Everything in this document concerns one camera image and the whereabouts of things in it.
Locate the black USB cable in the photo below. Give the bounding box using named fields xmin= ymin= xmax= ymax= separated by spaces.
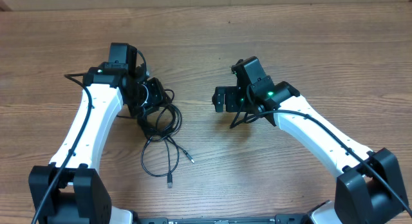
xmin=136 ymin=88 xmax=196 ymax=189

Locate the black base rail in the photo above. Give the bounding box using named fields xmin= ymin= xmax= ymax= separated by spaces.
xmin=132 ymin=214 xmax=314 ymax=224

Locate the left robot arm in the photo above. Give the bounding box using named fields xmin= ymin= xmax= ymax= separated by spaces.
xmin=28 ymin=42 xmax=170 ymax=223

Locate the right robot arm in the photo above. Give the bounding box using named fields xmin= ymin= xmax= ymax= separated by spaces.
xmin=212 ymin=56 xmax=411 ymax=223

